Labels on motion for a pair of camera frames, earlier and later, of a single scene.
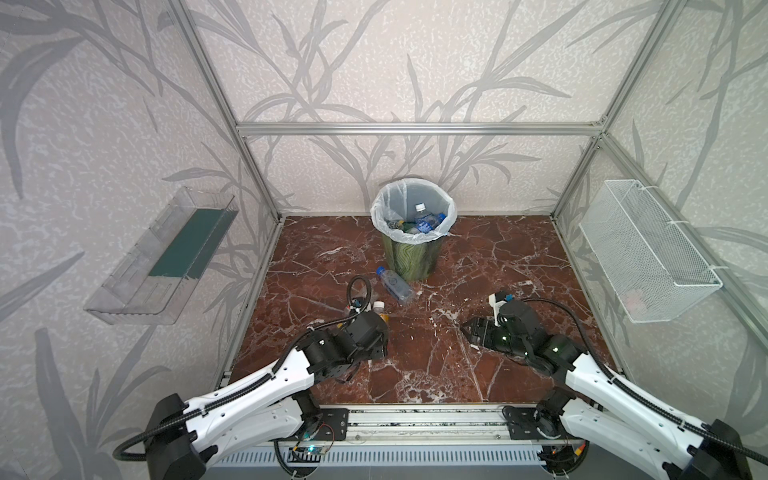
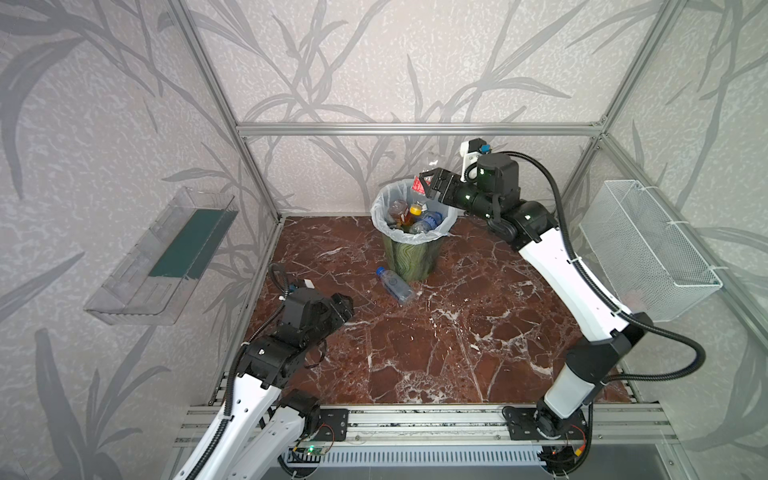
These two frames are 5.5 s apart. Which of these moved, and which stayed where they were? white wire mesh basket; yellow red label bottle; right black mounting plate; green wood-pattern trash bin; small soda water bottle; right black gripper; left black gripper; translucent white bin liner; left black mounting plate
Moved: left black gripper; right black gripper; yellow red label bottle
Stayed: white wire mesh basket; left black mounting plate; small soda water bottle; right black mounting plate; translucent white bin liner; green wood-pattern trash bin
